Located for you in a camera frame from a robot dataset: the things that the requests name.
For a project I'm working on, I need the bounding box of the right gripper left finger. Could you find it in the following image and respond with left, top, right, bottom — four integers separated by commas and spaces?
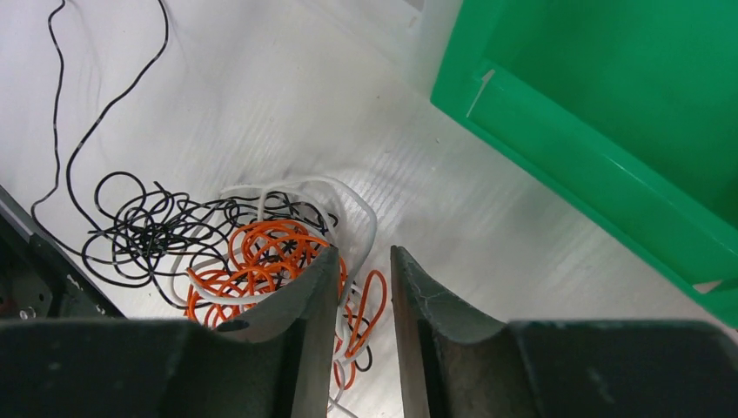
1, 246, 340, 417

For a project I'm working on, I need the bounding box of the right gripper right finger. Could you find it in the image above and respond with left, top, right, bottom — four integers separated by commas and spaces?
391, 246, 737, 417

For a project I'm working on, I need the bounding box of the orange cable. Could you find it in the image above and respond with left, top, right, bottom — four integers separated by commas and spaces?
184, 219, 388, 391

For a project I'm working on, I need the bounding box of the black cable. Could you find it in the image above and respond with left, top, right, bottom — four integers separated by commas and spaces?
30, 0, 373, 374

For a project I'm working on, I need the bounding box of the white cable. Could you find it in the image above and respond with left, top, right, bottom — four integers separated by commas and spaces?
168, 175, 379, 418

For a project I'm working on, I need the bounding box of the green plastic bin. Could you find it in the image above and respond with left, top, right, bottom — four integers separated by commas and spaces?
431, 1, 737, 327

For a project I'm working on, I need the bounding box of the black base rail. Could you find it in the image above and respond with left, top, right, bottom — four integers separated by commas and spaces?
1, 189, 124, 320

